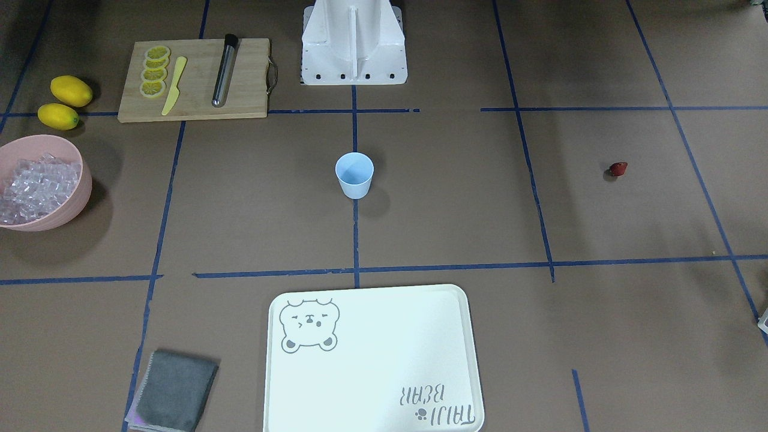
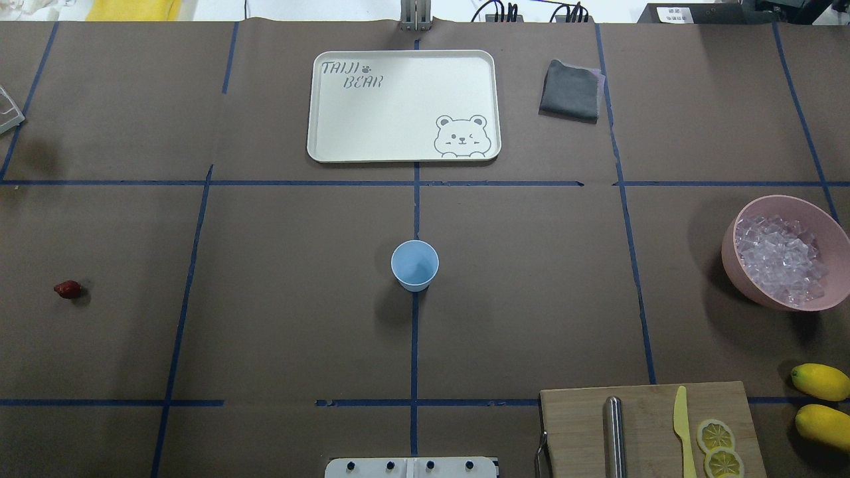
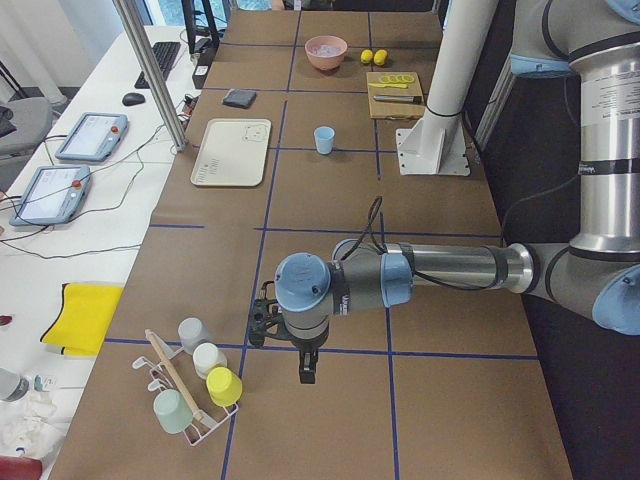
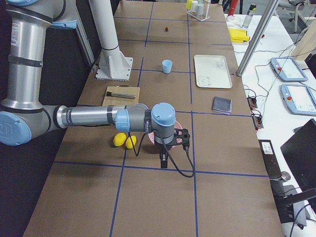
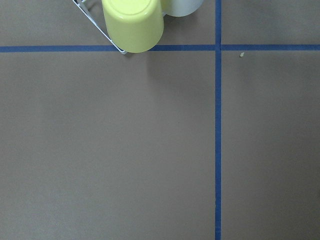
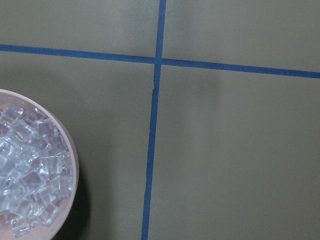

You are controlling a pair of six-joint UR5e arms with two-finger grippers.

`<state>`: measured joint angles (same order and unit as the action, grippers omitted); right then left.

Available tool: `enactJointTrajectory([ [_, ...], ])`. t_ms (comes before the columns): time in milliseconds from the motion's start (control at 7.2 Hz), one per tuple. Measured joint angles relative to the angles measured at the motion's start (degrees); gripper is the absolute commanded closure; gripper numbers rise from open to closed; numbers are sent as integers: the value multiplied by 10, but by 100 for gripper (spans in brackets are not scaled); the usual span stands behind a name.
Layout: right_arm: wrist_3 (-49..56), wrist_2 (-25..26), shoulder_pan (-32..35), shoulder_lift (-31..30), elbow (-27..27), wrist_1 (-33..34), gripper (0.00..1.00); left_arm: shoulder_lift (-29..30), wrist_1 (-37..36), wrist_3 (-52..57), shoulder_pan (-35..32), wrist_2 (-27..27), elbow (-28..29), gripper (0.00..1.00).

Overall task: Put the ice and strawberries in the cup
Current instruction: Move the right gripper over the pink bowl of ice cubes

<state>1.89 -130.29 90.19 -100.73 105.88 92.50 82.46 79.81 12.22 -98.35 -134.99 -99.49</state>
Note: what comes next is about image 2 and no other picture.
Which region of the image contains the upper lemon slice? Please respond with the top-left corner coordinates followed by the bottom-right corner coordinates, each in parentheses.
top-left (696, 420), bottom-right (736, 454)

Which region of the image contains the lower whole lemon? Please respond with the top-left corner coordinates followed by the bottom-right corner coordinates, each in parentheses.
top-left (794, 404), bottom-right (849, 453)

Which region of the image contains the wooden cutting board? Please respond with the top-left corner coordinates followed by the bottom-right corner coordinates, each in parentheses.
top-left (541, 381), bottom-right (767, 477)

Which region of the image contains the clear ice cubes pile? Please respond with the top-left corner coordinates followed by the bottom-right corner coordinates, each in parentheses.
top-left (734, 214), bottom-right (828, 307)

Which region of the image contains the yellow cloth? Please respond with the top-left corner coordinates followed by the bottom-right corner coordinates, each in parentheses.
top-left (85, 1), bottom-right (182, 22)

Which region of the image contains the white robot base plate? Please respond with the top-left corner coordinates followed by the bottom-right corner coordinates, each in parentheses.
top-left (324, 456), bottom-right (500, 477)

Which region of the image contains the white wire cup rack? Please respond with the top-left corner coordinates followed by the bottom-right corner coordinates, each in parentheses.
top-left (0, 86), bottom-right (25, 134)

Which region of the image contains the grey folded cloth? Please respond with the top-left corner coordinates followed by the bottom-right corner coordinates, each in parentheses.
top-left (539, 58), bottom-right (606, 122)

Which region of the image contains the steel knife handle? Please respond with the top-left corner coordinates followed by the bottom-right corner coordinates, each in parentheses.
top-left (603, 396), bottom-right (628, 477)

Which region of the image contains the aluminium frame post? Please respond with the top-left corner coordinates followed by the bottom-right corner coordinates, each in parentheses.
top-left (400, 0), bottom-right (433, 31)

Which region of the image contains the pink bowl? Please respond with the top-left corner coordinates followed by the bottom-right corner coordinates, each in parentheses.
top-left (721, 195), bottom-right (849, 312)

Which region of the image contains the lemon slice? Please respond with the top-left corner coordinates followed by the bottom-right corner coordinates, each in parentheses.
top-left (696, 420), bottom-right (736, 454)
top-left (703, 447), bottom-right (746, 477)

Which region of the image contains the whole lemon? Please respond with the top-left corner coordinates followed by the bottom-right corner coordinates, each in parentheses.
top-left (790, 363), bottom-right (849, 402)
top-left (794, 404), bottom-right (849, 453)

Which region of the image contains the lower lemon slice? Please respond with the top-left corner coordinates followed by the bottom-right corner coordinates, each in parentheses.
top-left (703, 447), bottom-right (746, 477)

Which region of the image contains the red strawberry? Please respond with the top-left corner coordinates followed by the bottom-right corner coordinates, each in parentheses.
top-left (52, 279), bottom-right (83, 300)

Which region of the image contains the upper whole lemon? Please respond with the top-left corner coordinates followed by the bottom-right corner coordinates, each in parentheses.
top-left (790, 363), bottom-right (849, 402)

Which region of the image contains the white bear serving tray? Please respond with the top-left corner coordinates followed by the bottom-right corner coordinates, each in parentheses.
top-left (306, 50), bottom-right (502, 163)

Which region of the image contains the yellow plastic knife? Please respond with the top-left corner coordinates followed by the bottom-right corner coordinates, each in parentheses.
top-left (672, 385), bottom-right (697, 478)

